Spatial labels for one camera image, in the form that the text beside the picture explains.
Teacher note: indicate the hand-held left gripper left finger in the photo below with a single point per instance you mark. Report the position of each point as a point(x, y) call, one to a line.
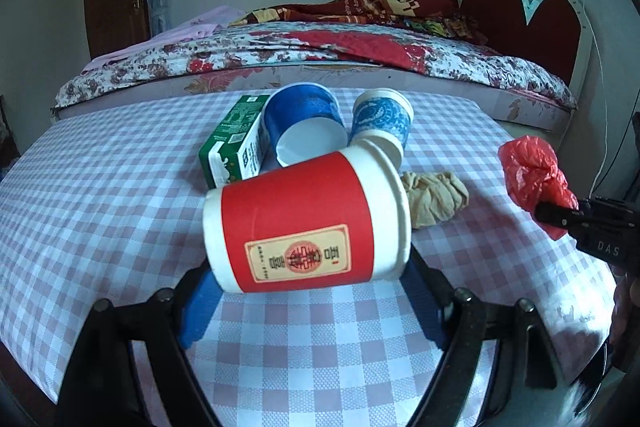
point(200, 307)

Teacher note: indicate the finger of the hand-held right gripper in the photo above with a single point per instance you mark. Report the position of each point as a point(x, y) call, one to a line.
point(557, 216)

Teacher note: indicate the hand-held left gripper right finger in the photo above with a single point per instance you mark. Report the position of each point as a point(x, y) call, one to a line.
point(425, 307)

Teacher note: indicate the red plastic bag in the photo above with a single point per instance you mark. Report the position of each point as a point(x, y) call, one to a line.
point(530, 172)

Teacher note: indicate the beige paper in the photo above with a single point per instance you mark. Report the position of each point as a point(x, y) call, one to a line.
point(440, 197)

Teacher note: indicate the red paper cup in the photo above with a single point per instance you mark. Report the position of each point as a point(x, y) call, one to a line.
point(300, 207)

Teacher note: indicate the green milk carton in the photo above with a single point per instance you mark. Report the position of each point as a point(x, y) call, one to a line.
point(230, 137)

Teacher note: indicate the blue patterned paper cup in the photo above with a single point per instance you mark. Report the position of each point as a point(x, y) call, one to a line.
point(380, 117)

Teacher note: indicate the plain blue paper cup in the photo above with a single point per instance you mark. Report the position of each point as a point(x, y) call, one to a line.
point(300, 107)

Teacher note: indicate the bed with purple mattress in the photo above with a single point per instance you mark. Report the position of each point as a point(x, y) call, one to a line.
point(525, 104)

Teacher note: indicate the purple checked tablecloth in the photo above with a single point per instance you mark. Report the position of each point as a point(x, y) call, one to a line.
point(125, 187)

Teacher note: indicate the red heart-shaped headboard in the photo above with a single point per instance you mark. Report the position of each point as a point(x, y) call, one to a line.
point(545, 22)

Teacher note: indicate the floral quilt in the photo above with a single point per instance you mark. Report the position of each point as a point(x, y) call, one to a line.
point(250, 52)

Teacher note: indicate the red printed blanket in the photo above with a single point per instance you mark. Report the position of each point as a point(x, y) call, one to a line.
point(380, 2)

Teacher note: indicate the pink bed sheet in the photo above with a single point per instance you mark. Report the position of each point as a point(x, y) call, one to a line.
point(200, 24)

